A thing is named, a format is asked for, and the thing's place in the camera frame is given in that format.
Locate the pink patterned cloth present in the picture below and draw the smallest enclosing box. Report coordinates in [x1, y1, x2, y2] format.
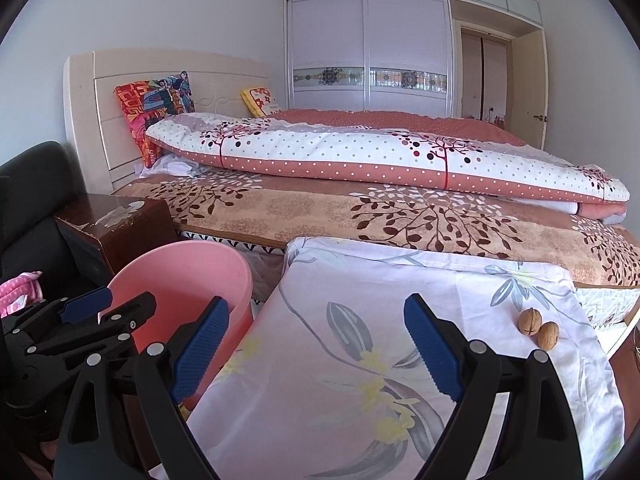
[0, 271, 43, 318]

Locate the pink plastic bucket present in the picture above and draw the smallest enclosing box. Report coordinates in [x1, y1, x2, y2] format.
[98, 240, 253, 410]

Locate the left walnut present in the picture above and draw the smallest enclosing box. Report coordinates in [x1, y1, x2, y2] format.
[518, 308, 542, 337]

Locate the walnut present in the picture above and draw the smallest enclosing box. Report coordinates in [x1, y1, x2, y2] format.
[518, 308, 542, 337]
[537, 322, 560, 351]

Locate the dark wooden nightstand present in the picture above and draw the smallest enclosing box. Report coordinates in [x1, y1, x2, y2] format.
[55, 194, 178, 286]

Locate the right walnut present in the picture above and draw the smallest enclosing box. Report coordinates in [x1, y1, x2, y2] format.
[537, 322, 560, 351]

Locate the black chair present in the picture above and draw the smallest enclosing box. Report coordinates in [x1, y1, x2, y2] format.
[1, 141, 112, 300]

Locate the white floral sheet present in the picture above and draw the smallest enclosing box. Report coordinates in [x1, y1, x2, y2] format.
[186, 237, 625, 479]

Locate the brown leaf pattern blanket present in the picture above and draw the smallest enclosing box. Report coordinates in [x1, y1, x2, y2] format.
[117, 169, 639, 288]

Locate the white dotted folded quilt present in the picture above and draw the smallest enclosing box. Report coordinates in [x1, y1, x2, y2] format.
[146, 113, 630, 214]

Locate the colourful patterned pillow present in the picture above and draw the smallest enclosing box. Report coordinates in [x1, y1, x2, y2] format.
[114, 70, 195, 168]

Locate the beige wooden headboard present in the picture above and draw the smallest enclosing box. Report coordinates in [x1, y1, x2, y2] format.
[63, 48, 277, 194]

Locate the yellow red small pillow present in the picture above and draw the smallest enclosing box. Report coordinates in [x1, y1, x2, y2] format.
[240, 87, 281, 117]

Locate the beige wooden door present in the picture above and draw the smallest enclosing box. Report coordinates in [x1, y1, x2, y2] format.
[459, 27, 549, 151]

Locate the white sliding door wardrobe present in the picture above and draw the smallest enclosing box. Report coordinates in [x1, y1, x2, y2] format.
[286, 0, 542, 116]

